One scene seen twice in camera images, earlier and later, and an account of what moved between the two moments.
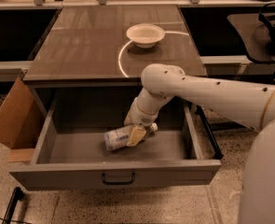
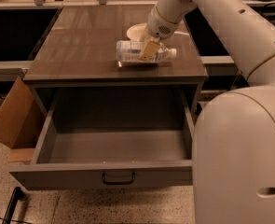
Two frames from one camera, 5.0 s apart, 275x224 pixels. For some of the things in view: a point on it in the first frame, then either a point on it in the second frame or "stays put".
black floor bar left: [18, 195] stays put
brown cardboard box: [17, 123] stays put
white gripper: [139, 118] → [158, 26]
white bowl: [144, 35] stays put
